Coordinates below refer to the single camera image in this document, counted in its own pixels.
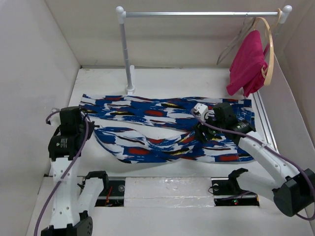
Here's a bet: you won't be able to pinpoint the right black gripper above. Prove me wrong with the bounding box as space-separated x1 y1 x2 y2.
192 112 225 144

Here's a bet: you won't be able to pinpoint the blue white red patterned trousers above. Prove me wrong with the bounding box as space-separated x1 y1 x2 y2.
79 94 255 164

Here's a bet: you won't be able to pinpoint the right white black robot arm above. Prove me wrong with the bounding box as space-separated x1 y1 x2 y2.
191 103 315 217

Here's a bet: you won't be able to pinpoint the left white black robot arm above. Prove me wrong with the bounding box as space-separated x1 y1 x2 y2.
33 107 110 236

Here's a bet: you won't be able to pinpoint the beige wooden hanger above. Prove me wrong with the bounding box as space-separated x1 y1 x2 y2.
253 8 282 86

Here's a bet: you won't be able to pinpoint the clear plastic hanger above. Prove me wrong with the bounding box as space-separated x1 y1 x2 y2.
216 13 256 65

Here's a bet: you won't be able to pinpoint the magenta pink garment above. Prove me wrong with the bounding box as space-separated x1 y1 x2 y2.
226 30 268 97

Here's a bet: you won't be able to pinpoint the white and silver clothes rack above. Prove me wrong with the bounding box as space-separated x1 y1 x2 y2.
116 5 293 95

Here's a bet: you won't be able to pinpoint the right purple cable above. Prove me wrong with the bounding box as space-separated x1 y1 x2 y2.
191 109 315 221

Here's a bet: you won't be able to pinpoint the purple cable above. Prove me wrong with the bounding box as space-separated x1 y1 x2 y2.
191 109 315 221
33 108 91 236

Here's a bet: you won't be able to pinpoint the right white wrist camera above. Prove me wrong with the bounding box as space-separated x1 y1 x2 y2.
192 103 214 121

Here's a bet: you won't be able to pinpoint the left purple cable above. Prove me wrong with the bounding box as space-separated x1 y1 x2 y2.
33 108 91 236

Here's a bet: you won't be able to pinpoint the aluminium rail at right wall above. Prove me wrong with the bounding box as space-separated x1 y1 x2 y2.
252 91 278 151

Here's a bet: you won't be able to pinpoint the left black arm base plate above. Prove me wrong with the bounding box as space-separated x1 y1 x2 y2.
95 178 126 207

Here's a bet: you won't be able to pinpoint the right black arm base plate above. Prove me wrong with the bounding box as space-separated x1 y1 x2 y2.
208 177 260 207

